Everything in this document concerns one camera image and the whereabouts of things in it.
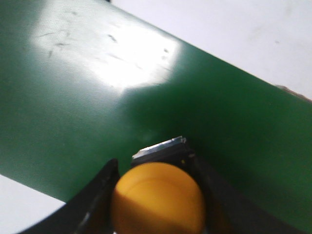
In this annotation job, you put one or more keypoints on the yellow mushroom push button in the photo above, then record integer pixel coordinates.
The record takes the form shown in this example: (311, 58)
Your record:
(157, 195)

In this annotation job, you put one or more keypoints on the green conveyor belt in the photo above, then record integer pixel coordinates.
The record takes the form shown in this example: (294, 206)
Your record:
(82, 82)

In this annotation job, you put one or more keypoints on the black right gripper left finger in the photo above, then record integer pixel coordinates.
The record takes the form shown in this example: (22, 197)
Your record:
(88, 212)

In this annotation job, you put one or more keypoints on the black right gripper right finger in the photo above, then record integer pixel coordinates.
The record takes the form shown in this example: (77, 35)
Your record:
(228, 211)

